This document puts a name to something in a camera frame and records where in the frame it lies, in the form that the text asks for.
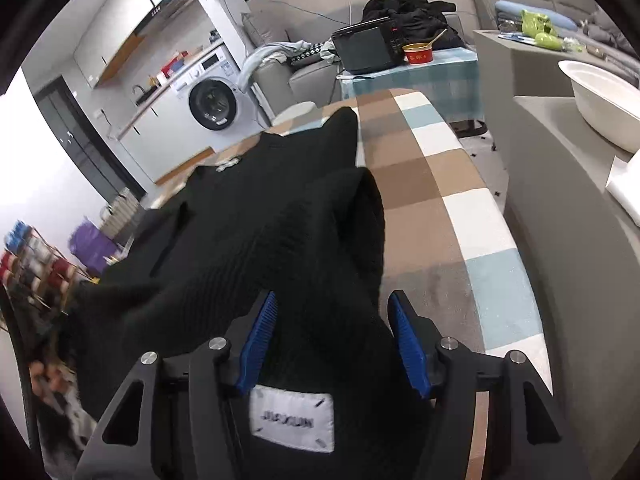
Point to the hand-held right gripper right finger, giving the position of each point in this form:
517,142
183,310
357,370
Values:
410,345

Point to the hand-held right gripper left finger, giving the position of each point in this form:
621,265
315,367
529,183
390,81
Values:
257,345

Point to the black knit sweater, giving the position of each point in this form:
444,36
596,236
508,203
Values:
250,235

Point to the pile of black clothes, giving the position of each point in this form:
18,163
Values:
415,10

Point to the grey clothes pile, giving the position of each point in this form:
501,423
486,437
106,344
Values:
610,35

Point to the checked blanket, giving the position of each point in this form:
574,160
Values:
450,185

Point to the grey curved side counter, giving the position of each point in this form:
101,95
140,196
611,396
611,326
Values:
565,260

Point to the purple bag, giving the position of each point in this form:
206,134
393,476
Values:
92,247

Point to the rack of coloured spools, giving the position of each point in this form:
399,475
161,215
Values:
35,270

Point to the white round stool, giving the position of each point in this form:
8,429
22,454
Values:
297,109

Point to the white washing machine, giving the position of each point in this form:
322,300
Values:
215,102

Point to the wood-edged kitchen counter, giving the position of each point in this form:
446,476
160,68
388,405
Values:
145,110

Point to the dark door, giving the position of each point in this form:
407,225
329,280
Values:
85,145

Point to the teal checked tablecloth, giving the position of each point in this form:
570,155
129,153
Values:
440,80

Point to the grey armchair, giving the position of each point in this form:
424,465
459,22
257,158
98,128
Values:
310,82

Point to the white box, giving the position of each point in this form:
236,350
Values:
625,185

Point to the light blue crumpled cloth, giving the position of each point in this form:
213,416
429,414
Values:
265,55

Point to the red bowl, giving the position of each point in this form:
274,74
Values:
417,55

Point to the wooden spoon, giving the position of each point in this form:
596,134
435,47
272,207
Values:
438,37

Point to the white basin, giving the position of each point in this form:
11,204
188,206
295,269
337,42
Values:
600,100

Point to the green plush toy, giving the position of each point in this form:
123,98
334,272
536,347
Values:
535,22

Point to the blue pillow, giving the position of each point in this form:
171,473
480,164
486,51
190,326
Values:
507,10

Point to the black range hood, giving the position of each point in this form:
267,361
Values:
165,7

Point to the white wall cabinet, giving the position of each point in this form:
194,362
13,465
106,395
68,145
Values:
110,30

